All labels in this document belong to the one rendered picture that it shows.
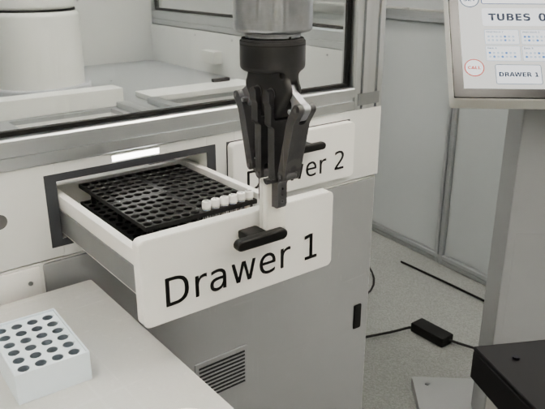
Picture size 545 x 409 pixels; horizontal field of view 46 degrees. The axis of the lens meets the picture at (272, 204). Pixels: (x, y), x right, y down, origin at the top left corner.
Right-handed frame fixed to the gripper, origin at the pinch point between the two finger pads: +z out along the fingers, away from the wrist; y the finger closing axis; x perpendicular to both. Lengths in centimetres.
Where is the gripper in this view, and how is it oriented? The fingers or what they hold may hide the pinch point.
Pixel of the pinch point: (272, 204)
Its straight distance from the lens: 79.6
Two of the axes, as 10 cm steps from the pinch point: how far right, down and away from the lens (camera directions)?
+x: -7.9, 2.1, -5.7
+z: 0.0, 9.4, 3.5
